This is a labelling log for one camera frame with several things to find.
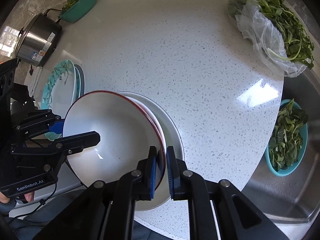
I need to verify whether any plain white bowl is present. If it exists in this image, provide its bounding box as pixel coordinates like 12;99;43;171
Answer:
117;91;185;212

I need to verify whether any plastic bag of greens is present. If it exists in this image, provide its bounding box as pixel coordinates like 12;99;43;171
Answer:
227;0;315;77

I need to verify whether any small teal floral plate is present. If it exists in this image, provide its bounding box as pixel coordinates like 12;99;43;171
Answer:
41;59;77;140

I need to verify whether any steel rice cooker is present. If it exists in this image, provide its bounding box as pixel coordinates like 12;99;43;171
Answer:
14;9;62;67

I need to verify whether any green basin with vegetables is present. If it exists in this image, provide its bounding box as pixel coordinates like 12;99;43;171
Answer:
59;0;97;23

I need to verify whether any stainless steel sink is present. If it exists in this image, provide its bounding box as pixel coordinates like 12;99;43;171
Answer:
242;68;319;224

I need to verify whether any large teal floral plate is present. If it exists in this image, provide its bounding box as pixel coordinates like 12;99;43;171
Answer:
74;64;85;97

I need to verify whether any person's left hand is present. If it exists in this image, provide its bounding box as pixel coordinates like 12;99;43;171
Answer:
0;191;35;205

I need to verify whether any teal colander with greens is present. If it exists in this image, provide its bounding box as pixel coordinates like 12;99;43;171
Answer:
264;99;308;177

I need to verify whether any person's left forearm grey sleeve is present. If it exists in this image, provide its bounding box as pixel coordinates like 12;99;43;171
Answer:
1;199;51;239

